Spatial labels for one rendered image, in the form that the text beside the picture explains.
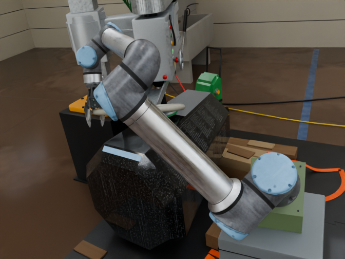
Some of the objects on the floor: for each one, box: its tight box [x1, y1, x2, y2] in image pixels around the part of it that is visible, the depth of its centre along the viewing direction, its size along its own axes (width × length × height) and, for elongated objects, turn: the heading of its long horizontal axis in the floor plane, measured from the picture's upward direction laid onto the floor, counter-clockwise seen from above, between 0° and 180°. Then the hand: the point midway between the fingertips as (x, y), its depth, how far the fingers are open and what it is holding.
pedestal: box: [59, 107, 129, 184], centre depth 330 cm, size 66×66×74 cm
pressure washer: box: [196, 46, 229, 113], centre depth 404 cm, size 35×35×87 cm
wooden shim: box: [73, 240, 107, 259], centre depth 251 cm, size 25×10×2 cm, turn 69°
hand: (95, 124), depth 171 cm, fingers closed on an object, 5 cm apart
